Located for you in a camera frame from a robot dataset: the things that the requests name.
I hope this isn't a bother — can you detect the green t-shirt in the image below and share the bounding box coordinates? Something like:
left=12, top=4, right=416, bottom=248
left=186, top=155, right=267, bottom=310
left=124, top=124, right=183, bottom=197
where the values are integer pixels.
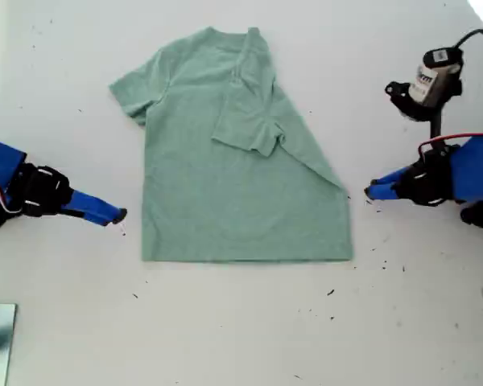
left=108, top=26, right=354, bottom=263

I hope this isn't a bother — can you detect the red white arm wire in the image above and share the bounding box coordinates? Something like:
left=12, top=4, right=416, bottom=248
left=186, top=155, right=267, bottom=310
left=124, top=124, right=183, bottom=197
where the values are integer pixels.
left=417, top=132, right=483, bottom=156
left=0, top=171, right=22, bottom=215

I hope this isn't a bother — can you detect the black camera stalk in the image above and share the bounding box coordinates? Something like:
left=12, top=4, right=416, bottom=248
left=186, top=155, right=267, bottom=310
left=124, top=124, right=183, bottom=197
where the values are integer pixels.
left=385, top=80, right=464, bottom=140

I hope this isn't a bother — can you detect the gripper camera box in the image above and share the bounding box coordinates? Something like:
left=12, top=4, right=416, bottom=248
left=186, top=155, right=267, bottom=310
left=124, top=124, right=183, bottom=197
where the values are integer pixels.
left=410, top=47, right=464, bottom=109

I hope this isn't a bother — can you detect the black camera cable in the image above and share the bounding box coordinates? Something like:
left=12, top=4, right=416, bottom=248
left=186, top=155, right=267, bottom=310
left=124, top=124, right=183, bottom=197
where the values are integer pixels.
left=454, top=28, right=483, bottom=73

